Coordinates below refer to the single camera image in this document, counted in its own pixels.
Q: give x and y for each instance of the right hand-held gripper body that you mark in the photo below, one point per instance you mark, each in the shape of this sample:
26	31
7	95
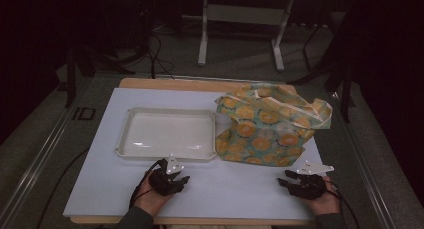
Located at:
310	187

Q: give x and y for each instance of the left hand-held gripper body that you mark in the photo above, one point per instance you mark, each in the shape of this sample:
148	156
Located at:
163	184

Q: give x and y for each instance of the white plastic tray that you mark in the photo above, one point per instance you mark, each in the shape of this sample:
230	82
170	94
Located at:
166	134

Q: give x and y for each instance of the lemon print cloth bag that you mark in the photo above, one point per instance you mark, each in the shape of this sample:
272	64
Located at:
266	129

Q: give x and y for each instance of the person's left hand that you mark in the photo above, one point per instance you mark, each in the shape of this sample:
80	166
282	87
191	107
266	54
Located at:
150	200

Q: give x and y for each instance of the person's right hand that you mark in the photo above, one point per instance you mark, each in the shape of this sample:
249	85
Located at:
326	204

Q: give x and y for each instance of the black metal stand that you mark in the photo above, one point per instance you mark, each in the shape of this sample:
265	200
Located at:
346	95

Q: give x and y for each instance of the black tripod stand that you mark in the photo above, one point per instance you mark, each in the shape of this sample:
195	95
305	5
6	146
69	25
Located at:
70	82

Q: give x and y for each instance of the white metal stand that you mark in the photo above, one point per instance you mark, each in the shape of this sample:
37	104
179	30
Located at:
246	15

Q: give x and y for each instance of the metal floor rail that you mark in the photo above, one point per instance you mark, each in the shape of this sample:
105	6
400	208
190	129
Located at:
33	165
370	185

